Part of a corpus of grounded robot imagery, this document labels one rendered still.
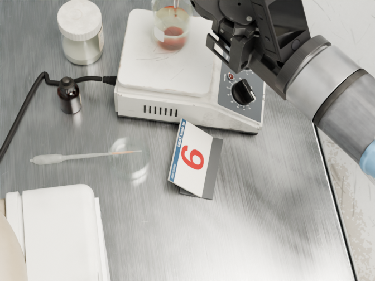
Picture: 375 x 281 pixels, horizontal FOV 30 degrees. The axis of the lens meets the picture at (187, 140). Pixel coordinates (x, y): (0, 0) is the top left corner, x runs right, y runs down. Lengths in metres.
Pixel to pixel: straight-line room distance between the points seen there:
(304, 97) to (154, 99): 0.26
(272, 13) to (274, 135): 0.31
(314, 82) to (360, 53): 0.37
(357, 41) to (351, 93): 0.39
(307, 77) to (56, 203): 0.47
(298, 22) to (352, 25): 0.38
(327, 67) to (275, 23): 0.07
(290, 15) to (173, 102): 0.25
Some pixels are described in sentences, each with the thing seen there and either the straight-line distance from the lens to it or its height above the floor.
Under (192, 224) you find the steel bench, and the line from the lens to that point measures 0.91.
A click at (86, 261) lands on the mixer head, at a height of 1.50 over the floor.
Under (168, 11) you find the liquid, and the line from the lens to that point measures 0.91.
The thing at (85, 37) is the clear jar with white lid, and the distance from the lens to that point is 0.95.
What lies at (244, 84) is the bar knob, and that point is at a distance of 0.93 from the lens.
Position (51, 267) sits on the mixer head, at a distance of 0.27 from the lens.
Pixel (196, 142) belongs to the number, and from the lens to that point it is 0.93.
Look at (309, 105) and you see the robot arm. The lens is 0.71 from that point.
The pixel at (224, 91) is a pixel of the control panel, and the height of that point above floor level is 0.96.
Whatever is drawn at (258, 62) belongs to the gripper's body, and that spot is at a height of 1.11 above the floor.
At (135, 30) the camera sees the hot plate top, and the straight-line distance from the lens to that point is 0.94.
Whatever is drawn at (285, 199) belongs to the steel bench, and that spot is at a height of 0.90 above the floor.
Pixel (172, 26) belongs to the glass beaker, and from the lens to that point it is 0.87.
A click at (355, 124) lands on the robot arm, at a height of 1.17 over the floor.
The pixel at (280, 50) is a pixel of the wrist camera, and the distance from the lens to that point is 0.72.
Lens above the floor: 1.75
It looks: 64 degrees down
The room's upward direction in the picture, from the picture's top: 8 degrees clockwise
